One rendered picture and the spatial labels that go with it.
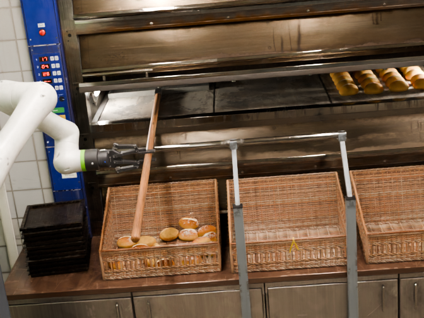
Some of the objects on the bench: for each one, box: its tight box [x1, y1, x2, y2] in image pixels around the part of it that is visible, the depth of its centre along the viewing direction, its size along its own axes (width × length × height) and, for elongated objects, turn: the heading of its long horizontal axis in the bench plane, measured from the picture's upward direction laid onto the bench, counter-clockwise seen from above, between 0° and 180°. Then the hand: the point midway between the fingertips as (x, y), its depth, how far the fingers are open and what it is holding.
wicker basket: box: [98, 179, 222, 280], centre depth 380 cm, size 49×56×28 cm
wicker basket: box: [349, 165, 424, 264], centre depth 373 cm, size 49×56×28 cm
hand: (147, 155), depth 336 cm, fingers closed on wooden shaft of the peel, 3 cm apart
